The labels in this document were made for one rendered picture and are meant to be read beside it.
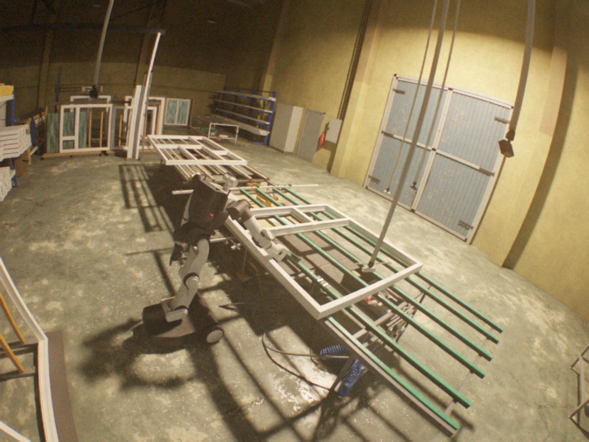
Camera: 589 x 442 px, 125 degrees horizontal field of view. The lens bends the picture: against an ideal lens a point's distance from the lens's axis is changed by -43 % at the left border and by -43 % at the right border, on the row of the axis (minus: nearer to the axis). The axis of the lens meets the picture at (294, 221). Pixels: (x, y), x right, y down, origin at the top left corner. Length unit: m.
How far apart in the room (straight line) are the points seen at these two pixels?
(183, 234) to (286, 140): 9.91
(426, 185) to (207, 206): 7.06
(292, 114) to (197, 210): 9.84
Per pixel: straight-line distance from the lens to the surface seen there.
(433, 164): 8.14
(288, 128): 11.54
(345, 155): 9.52
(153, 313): 2.37
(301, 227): 2.71
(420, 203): 8.29
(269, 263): 2.03
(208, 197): 1.85
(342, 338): 1.71
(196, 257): 2.12
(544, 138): 7.38
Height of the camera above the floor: 2.03
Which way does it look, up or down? 23 degrees down
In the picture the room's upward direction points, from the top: 14 degrees clockwise
